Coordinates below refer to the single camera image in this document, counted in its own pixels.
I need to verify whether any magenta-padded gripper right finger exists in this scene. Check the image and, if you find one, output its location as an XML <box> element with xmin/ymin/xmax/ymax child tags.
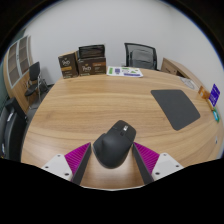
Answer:
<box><xmin>131</xmin><ymin>141</ymin><xmax>185</xmax><ymax>185</ymax></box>

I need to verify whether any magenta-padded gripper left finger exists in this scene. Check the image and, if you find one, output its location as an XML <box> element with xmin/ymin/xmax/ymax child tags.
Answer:
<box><xmin>41</xmin><ymin>142</ymin><xmax>92</xmax><ymax>186</ymax></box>

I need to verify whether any black computer mouse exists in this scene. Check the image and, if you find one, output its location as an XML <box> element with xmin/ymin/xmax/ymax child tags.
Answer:
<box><xmin>92</xmin><ymin>119</ymin><xmax>137</xmax><ymax>170</ymax></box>

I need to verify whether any dark grey mouse pad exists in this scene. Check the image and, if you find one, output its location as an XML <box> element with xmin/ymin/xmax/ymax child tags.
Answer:
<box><xmin>150</xmin><ymin>89</ymin><xmax>202</xmax><ymax>132</ymax></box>

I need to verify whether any black leather armchair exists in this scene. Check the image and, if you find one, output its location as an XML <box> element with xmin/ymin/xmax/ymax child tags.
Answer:
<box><xmin>0</xmin><ymin>97</ymin><xmax>28</xmax><ymax>163</ymax></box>

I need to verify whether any green flat pack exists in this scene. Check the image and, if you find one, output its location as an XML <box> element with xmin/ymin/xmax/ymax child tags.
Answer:
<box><xmin>212</xmin><ymin>107</ymin><xmax>222</xmax><ymax>124</ymax></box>

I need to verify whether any round white patterned disc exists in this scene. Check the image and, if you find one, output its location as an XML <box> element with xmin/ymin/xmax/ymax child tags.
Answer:
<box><xmin>179</xmin><ymin>76</ymin><xmax>200</xmax><ymax>91</ymax></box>

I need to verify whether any small orange-brown box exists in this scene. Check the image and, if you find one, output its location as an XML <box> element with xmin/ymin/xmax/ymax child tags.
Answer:
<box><xmin>198</xmin><ymin>85</ymin><xmax>212</xmax><ymax>100</ymax></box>

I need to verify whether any white printed sticker sheet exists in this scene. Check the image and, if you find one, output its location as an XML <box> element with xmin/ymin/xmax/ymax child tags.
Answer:
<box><xmin>106</xmin><ymin>65</ymin><xmax>144</xmax><ymax>79</ymax></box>

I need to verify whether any wide brown carton box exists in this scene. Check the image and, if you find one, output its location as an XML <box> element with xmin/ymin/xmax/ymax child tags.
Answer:
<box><xmin>76</xmin><ymin>56</ymin><xmax>108</xmax><ymax>77</ymax></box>

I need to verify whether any purple standing sign card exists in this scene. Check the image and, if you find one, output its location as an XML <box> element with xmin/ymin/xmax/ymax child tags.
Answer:
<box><xmin>208</xmin><ymin>83</ymin><xmax>221</xmax><ymax>108</ymax></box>

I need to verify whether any tall brown carton box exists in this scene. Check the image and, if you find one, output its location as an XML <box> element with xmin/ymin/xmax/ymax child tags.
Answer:
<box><xmin>57</xmin><ymin>51</ymin><xmax>80</xmax><ymax>80</ymax></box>

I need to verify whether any wooden side desk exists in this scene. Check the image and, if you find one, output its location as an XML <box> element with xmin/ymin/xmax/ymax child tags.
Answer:
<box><xmin>160</xmin><ymin>57</ymin><xmax>204</xmax><ymax>89</ymax></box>

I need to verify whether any black chrome-legged visitor chair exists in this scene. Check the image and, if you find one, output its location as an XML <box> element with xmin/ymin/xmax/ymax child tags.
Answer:
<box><xmin>23</xmin><ymin>61</ymin><xmax>50</xmax><ymax>103</ymax></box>

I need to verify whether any black mesh office chair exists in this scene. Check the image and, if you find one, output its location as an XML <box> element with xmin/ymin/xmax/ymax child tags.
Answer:
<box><xmin>123</xmin><ymin>42</ymin><xmax>159</xmax><ymax>71</ymax></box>

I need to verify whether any dark open-top box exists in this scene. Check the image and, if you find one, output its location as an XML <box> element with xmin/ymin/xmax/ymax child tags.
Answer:
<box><xmin>77</xmin><ymin>44</ymin><xmax>107</xmax><ymax>60</ymax></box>

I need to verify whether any wooden glass-door shelf unit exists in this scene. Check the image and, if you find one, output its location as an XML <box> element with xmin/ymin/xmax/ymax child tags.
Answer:
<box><xmin>3</xmin><ymin>35</ymin><xmax>41</xmax><ymax>114</ymax></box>

